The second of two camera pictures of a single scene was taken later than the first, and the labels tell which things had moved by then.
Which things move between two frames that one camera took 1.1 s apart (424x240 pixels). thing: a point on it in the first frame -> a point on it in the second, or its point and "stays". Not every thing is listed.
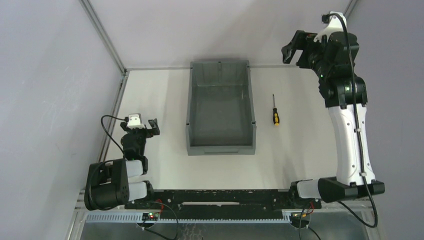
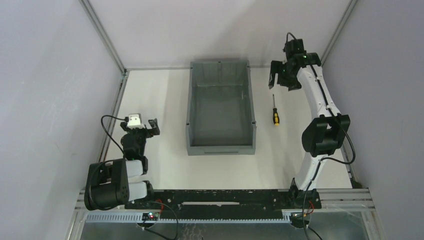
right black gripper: (301, 52) -> (283, 76)
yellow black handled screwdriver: (276, 117) stays
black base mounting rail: (221, 204) stays
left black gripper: (142, 132) stays
